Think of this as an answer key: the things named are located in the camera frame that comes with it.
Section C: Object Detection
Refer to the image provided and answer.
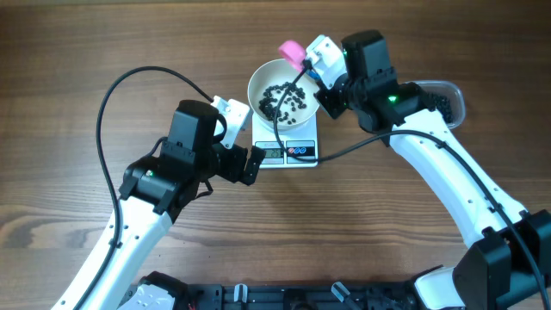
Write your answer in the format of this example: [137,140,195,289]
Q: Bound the pink scoop blue handle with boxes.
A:
[278,40,320,81]

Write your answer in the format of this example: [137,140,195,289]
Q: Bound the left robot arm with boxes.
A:
[55,96,264,309]

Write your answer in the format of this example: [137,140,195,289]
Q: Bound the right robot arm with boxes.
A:
[306,30,550,309]

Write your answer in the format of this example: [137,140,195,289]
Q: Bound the black beans in bowl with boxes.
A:
[258,83,307,125]

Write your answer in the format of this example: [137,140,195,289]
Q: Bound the white digital kitchen scale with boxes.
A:
[252,114,319,169]

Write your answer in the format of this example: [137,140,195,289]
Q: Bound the white round bowl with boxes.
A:
[247,59,319,132]

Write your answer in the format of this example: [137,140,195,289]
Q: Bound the black beans pile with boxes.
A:
[430,93,454,124]

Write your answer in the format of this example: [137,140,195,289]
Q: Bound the clear plastic container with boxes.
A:
[416,80,466,129]

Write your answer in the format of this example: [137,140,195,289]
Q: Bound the right black camera cable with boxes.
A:
[272,59,551,310]

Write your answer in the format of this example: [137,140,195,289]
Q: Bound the black camera cable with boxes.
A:
[71,65,215,310]
[272,59,551,310]

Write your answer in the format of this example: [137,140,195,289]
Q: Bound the left black camera cable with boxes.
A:
[71,65,215,310]

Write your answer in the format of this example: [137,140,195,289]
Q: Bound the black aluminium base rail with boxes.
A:
[119,282,423,310]

